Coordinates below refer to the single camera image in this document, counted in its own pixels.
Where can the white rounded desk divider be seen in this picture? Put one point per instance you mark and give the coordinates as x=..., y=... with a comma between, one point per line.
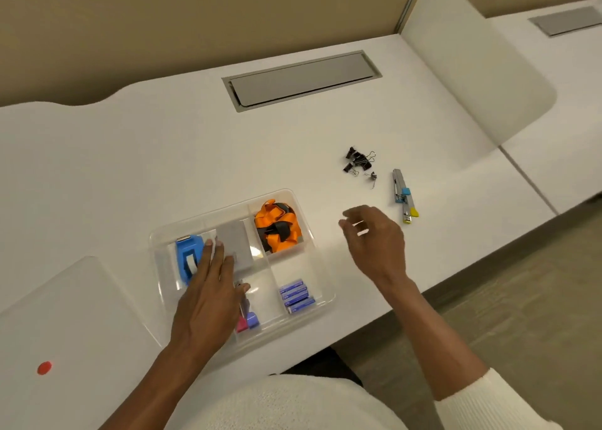
x=470, y=58

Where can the large black binder clip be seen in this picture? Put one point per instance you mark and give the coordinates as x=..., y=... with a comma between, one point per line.
x=359, y=158
x=366, y=164

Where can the blue-tipped mini stapler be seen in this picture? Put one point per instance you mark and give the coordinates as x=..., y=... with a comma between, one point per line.
x=399, y=180

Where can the small black binder clip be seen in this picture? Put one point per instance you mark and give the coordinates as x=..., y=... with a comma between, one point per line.
x=350, y=152
x=348, y=167

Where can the clear plastic organizer tray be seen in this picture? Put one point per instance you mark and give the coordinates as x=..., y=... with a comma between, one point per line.
x=282, y=267

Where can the grey metal partition post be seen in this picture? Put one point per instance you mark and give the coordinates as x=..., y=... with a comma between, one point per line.
x=409, y=4

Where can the yellow-tipped mini stapler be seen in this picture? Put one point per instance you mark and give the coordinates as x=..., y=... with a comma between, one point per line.
x=414, y=212

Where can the blue staple box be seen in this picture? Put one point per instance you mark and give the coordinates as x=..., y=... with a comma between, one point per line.
x=291, y=286
x=294, y=293
x=297, y=299
x=301, y=305

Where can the pink-tipped mini stapler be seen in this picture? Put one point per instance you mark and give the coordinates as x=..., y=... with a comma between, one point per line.
x=241, y=325

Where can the white neighbouring desk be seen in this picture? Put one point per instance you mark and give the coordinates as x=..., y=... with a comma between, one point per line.
x=559, y=114

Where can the person's left hand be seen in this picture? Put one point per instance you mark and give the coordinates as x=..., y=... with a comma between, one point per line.
x=207, y=312

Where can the white table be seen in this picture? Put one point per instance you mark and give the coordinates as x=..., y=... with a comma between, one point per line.
x=141, y=161

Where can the person's right forearm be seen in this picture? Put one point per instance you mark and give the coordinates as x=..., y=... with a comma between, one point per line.
x=437, y=345

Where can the blue tape dispenser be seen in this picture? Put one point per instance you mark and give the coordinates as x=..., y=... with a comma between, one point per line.
x=185, y=255

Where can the white knit sweater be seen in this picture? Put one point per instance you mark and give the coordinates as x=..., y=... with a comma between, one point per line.
x=291, y=406

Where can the transparent lid with red dot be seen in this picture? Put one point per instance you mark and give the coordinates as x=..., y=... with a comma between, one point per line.
x=84, y=331

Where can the person's left forearm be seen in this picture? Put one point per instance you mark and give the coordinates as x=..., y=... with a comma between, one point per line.
x=150, y=397

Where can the grey card packet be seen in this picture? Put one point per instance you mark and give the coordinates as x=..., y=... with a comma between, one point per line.
x=235, y=244

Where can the person's right hand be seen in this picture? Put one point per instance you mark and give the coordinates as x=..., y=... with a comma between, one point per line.
x=381, y=251

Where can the purple-tipped mini stapler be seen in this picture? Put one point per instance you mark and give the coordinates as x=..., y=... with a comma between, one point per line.
x=253, y=320

